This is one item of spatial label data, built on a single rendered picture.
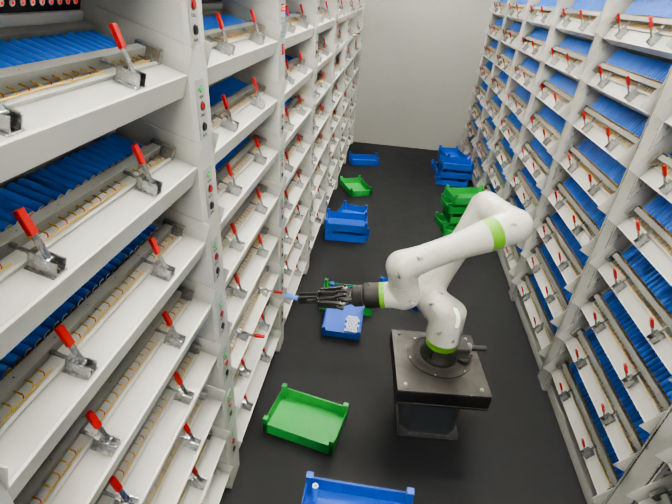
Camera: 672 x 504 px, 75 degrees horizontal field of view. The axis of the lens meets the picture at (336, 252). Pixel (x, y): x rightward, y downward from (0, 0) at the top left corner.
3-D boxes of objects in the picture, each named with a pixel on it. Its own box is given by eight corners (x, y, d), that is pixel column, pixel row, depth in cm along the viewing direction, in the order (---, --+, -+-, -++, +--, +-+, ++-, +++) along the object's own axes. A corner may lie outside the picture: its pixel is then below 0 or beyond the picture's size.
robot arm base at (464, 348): (479, 344, 179) (482, 332, 176) (490, 370, 166) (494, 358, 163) (416, 341, 178) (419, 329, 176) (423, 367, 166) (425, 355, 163)
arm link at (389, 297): (421, 316, 150) (420, 293, 159) (420, 290, 143) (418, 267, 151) (381, 317, 153) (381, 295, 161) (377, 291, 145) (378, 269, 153)
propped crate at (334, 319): (359, 340, 227) (360, 332, 221) (321, 335, 228) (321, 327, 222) (365, 294, 246) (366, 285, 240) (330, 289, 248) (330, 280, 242)
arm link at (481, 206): (421, 300, 187) (495, 193, 171) (440, 323, 174) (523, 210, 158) (398, 292, 181) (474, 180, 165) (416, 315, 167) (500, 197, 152)
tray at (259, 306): (275, 282, 194) (282, 265, 189) (229, 386, 143) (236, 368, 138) (233, 264, 193) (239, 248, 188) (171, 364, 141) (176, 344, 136)
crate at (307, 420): (347, 415, 187) (349, 403, 182) (332, 456, 170) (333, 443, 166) (283, 394, 194) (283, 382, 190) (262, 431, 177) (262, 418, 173)
